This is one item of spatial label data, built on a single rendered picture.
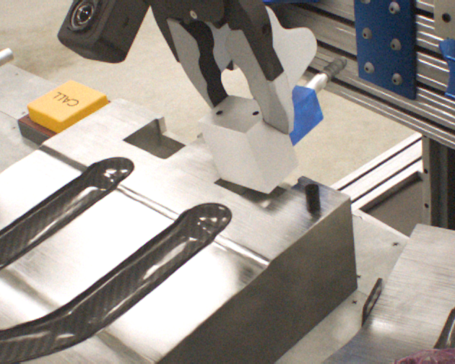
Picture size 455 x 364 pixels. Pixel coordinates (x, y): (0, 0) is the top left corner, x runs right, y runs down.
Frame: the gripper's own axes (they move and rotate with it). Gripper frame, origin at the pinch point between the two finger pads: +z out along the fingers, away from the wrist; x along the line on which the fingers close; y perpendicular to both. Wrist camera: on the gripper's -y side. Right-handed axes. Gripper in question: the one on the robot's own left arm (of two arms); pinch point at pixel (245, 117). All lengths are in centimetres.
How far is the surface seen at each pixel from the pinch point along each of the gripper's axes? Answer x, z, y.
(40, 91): 42.9, 9.4, 5.7
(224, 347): -6.0, 8.5, -12.8
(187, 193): 3.6, 4.3, -5.0
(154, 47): 178, 86, 105
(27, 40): 220, 78, 87
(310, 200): -5.5, 5.1, -1.4
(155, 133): 13.9, 5.0, 0.5
